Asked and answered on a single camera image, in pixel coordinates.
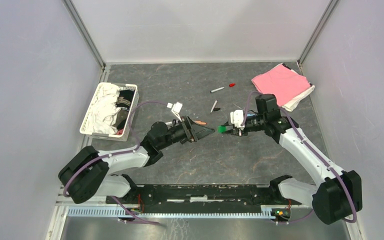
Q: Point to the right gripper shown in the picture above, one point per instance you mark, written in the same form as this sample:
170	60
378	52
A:
234	131

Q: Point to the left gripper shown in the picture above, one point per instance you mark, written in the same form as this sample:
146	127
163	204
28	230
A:
193	132

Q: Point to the green pen cap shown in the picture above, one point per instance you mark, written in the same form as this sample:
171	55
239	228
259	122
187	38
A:
221	129

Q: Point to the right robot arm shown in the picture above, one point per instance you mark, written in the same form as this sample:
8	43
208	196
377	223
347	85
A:
276	123

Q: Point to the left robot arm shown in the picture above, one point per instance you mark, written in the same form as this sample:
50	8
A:
92	172

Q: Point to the orange pen cap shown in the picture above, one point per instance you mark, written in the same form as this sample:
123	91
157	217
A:
200	122

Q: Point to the white pen middle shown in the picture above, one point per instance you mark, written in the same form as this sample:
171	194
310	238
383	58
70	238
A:
213	106

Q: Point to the white pen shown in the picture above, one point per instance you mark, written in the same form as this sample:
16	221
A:
217	89
213	106

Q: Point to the white pen upper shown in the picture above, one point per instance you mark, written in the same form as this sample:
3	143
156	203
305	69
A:
217	89

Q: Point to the pink folded cloth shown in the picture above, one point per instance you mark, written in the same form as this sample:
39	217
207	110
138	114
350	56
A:
280	82

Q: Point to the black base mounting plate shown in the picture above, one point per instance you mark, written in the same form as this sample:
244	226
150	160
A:
204	199

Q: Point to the black cloth in basket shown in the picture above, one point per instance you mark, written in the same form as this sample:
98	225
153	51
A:
123	102

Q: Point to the white plastic basket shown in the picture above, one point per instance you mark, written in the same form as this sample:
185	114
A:
121	135

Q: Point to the white cloth in basket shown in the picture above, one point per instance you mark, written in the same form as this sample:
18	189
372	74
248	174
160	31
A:
103	111

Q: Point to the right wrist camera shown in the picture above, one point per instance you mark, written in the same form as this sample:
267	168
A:
236	115

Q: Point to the aluminium frame rail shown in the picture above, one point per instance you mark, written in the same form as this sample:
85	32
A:
331	205

